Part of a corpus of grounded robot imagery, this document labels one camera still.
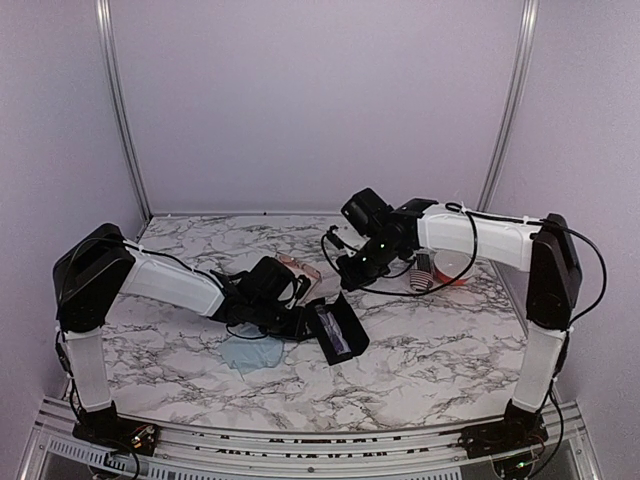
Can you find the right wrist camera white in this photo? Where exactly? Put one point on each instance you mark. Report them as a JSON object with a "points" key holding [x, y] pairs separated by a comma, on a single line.
{"points": [[333, 237]]}

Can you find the left blue cleaning cloth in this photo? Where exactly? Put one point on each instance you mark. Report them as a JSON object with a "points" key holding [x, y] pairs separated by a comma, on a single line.
{"points": [[249, 355]]}

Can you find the left aluminium frame post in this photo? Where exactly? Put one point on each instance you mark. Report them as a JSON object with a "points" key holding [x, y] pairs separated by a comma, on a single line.
{"points": [[109, 50]]}

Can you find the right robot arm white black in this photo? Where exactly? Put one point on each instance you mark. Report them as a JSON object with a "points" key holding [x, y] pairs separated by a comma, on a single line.
{"points": [[541, 249]]}

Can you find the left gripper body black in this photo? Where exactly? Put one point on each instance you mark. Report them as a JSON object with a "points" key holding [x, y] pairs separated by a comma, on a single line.
{"points": [[289, 329]]}

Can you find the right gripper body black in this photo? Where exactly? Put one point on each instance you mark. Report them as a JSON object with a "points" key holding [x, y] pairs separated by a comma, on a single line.
{"points": [[373, 266]]}

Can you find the pink frame sunglasses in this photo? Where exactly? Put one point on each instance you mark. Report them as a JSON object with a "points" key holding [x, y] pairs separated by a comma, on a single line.
{"points": [[299, 267]]}

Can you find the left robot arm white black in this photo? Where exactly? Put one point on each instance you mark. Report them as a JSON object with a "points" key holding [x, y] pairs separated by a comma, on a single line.
{"points": [[106, 276]]}

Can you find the front aluminium rail base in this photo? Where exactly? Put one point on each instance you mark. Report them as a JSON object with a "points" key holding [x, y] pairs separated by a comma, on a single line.
{"points": [[462, 450]]}

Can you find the orange white bowl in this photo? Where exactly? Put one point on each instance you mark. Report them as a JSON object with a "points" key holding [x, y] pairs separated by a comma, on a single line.
{"points": [[450, 264]]}

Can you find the aluminium frame post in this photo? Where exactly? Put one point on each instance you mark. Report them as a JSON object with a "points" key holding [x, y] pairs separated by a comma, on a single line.
{"points": [[109, 50], [515, 92]]}

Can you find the striped flag glasses pouch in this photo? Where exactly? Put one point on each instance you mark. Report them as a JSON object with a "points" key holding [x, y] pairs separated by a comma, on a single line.
{"points": [[421, 275]]}

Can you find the black glasses case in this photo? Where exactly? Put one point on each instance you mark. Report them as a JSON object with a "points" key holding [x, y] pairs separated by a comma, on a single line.
{"points": [[352, 328]]}

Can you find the clear purple lens sunglasses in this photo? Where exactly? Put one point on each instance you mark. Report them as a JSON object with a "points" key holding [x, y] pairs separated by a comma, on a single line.
{"points": [[333, 331]]}

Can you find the right aluminium frame post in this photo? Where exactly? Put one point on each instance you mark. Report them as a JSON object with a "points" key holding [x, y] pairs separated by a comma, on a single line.
{"points": [[515, 92]]}

